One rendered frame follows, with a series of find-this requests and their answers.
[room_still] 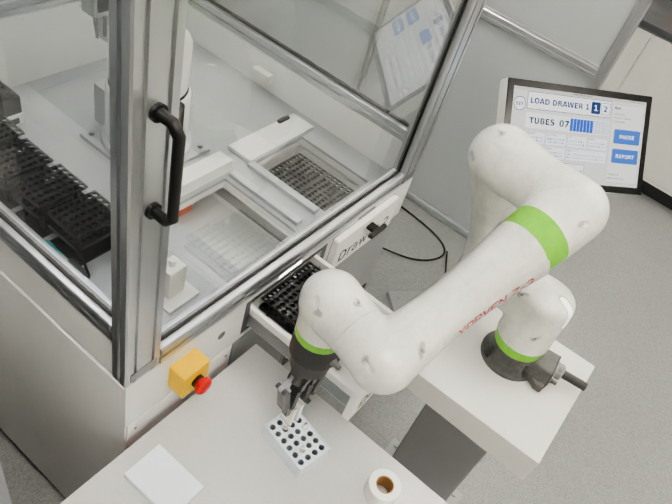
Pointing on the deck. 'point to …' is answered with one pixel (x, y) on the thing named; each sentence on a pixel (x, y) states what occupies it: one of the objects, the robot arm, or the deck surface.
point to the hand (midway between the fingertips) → (292, 409)
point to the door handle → (170, 166)
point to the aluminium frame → (124, 142)
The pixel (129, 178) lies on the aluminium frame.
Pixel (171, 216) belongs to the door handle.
